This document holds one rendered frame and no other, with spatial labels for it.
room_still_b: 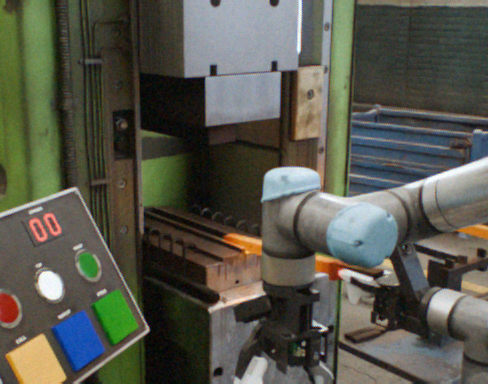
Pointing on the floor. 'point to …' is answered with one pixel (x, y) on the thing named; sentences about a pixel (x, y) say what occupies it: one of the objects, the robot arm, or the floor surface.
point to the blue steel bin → (414, 147)
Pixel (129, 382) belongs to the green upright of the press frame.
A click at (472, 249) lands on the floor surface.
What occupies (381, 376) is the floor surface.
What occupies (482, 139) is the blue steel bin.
